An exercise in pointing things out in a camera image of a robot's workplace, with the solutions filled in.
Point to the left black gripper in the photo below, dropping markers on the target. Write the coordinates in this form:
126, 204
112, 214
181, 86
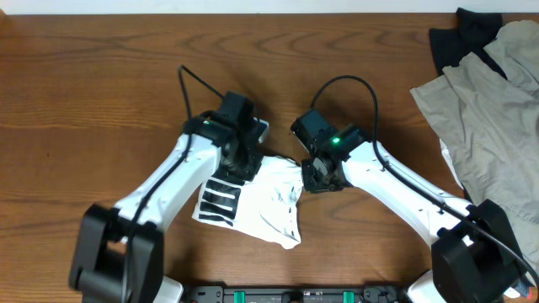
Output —
242, 167

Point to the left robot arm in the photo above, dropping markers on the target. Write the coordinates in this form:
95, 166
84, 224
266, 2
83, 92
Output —
119, 251

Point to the grey-beige garment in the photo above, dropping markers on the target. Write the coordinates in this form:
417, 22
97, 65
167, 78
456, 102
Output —
488, 122

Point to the white garment at right edge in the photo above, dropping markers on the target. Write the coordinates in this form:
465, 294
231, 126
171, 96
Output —
447, 157

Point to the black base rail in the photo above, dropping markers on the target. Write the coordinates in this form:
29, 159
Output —
364, 294

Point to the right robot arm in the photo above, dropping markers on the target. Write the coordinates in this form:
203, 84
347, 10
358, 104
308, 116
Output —
474, 253

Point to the white t-shirt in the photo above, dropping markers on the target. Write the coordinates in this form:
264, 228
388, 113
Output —
264, 207

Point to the black garment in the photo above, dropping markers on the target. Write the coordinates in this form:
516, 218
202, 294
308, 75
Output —
473, 32

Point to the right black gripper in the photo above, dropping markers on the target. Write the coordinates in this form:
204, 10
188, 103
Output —
311, 183

